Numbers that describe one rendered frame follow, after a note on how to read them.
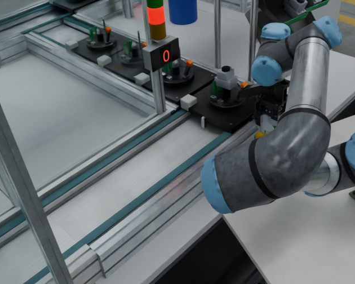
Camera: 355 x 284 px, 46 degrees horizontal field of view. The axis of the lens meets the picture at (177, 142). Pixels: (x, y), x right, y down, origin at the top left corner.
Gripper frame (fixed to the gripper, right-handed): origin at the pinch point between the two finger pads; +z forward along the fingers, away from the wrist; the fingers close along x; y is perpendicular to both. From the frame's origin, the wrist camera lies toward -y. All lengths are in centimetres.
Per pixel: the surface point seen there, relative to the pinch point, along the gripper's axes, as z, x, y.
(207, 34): 14, 62, -78
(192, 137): 7.9, -10.5, -21.2
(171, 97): 2.5, -2.7, -39.0
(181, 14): 8, 62, -97
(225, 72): -10.0, 7.1, -20.9
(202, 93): 2.5, 6.1, -31.4
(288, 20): -20.2, 34.6, -15.2
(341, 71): 14, 68, -7
